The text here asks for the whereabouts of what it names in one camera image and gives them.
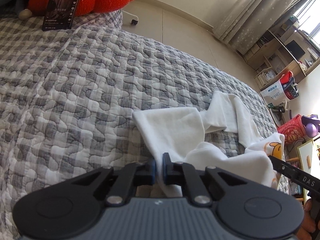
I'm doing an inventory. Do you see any white bear print sweatshirt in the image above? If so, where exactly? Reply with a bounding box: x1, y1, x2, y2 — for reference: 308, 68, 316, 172
132, 91, 285, 197

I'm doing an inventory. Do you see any person right hand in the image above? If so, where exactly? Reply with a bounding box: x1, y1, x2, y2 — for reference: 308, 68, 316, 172
297, 198, 319, 240

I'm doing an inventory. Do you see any red bucket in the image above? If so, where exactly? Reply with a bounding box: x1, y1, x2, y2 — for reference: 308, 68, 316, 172
277, 114, 306, 145

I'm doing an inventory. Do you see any purple toy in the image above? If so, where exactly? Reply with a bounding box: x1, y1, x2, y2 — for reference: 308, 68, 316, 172
302, 114, 319, 138

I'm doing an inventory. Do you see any white blue paper bag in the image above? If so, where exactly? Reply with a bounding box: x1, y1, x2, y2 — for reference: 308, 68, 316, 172
260, 80, 287, 108

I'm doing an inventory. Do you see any grey checked quilt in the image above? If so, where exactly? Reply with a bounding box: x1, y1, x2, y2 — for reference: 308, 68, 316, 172
1, 9, 276, 239

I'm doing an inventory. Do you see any red bag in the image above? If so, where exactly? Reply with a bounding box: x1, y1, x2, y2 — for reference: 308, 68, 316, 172
280, 71, 299, 100

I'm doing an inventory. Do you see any black monitor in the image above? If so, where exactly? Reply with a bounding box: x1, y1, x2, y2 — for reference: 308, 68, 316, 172
286, 40, 305, 61

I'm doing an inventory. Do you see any wooden desk shelf unit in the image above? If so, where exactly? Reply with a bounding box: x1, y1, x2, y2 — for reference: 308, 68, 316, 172
244, 16, 319, 90

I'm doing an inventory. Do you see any beige star curtain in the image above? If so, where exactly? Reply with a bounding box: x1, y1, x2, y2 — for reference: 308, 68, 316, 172
212, 0, 307, 55

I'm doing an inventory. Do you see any black smartphone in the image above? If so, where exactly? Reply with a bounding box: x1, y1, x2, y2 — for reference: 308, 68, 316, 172
42, 0, 78, 31

